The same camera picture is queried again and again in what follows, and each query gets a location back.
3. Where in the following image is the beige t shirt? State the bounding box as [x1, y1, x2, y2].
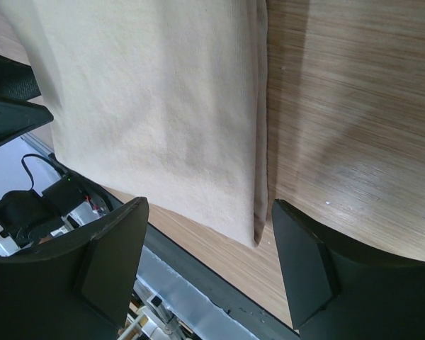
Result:
[0, 1, 268, 247]

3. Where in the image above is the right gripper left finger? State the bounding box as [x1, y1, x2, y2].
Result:
[0, 198, 149, 339]

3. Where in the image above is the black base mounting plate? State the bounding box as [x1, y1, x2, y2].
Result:
[49, 152, 300, 340]

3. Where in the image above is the aluminium frame rail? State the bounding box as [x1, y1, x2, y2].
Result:
[21, 132, 266, 340]

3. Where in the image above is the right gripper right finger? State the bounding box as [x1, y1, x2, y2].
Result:
[271, 199, 425, 339]

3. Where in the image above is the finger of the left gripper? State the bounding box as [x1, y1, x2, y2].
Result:
[0, 55, 41, 101]
[0, 96, 54, 146]

